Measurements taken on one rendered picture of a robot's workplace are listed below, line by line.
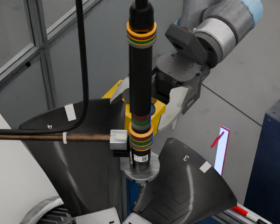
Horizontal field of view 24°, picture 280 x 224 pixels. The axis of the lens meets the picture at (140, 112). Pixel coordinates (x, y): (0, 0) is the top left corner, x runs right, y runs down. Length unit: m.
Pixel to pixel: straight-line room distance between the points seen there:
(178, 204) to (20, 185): 0.36
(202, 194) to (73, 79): 0.95
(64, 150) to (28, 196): 0.23
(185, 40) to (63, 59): 1.22
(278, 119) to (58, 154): 0.77
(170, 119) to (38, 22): 1.03
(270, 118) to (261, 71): 1.51
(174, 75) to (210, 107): 2.12
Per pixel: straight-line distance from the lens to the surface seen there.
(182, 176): 1.52
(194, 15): 1.27
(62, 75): 2.25
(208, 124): 3.12
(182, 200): 1.49
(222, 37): 1.15
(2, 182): 1.49
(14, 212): 1.51
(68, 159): 1.34
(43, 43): 2.07
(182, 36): 1.03
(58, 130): 1.14
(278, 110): 1.91
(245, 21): 1.20
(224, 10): 1.19
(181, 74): 1.08
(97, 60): 2.40
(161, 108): 1.78
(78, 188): 1.35
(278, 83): 3.35
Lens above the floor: 2.44
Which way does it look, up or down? 51 degrees down
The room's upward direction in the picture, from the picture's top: straight up
